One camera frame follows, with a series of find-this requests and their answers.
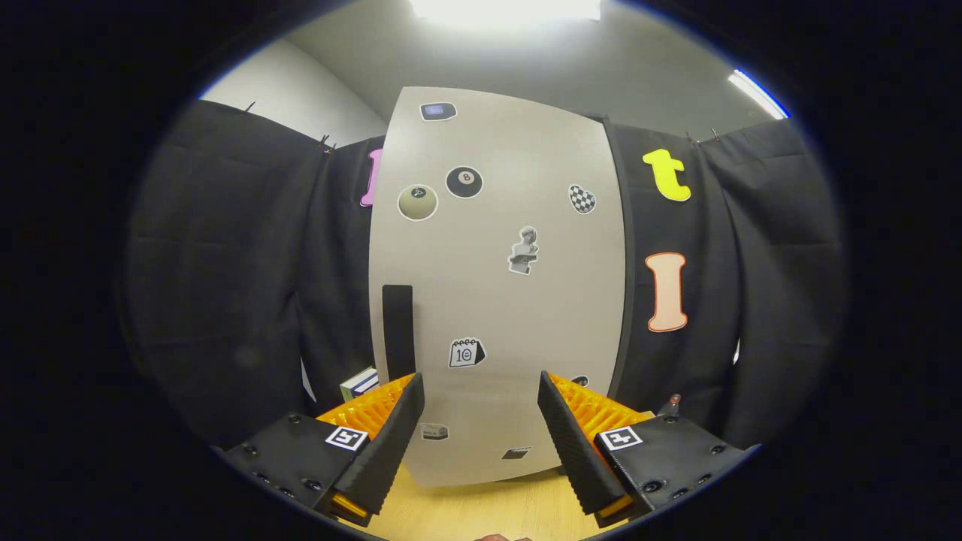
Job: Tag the black backdrop cloth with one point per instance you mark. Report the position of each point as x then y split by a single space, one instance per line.
225 263

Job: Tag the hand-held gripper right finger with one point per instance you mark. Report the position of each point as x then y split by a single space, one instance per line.
575 451

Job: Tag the grey shoe cabinet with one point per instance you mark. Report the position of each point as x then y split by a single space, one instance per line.
630 263

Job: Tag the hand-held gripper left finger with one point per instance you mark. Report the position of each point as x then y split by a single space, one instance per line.
383 458

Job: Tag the narrow ceiling light panel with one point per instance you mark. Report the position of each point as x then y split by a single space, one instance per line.
759 94

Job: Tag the clear water bottle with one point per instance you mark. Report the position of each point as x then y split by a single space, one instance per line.
673 404

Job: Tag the blue spine book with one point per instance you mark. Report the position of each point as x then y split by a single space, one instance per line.
367 383

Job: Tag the large ceiling light panel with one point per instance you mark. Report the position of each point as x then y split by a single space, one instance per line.
503 9

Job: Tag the beige shoe cabinet door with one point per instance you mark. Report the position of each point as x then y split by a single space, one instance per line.
496 300

